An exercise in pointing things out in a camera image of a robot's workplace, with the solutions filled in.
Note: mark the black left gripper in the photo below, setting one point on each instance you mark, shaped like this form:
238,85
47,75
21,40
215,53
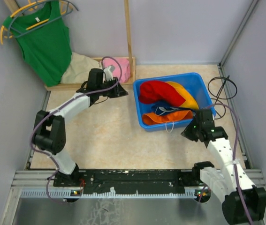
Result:
117,92

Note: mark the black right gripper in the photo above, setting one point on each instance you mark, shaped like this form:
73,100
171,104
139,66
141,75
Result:
186,132

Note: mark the yellow bucket hat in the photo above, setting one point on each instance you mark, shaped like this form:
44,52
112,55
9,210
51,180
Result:
190,102

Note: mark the red bucket hat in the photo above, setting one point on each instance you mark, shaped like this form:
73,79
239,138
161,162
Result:
154,91

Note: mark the blue plastic bin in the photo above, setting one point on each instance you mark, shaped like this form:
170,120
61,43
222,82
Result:
192,82

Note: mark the black wire hat stand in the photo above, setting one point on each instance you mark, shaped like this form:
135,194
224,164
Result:
224,81

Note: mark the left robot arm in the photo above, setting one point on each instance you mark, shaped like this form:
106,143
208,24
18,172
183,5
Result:
49,133

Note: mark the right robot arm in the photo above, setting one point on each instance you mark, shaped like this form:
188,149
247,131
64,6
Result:
241,200

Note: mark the pink cloth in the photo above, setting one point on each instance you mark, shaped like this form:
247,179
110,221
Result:
121,68

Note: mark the navy blue hat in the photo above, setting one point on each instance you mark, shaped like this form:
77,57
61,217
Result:
163,108

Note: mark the orange hat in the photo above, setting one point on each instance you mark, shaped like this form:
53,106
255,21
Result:
153,119

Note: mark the cream cloth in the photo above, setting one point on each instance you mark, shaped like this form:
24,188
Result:
78,69

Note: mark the green tank top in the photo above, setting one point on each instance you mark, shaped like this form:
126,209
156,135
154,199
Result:
49,64

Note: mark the grey clothes hanger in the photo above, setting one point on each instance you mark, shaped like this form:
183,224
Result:
66,8

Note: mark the yellow clothes hanger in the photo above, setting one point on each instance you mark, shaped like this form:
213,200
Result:
52,35

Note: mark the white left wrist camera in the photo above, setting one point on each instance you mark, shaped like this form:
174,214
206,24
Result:
108,72

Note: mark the wooden clothes rack frame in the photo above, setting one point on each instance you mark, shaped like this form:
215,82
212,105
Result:
13,6

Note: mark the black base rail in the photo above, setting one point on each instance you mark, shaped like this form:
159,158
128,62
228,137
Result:
128,182

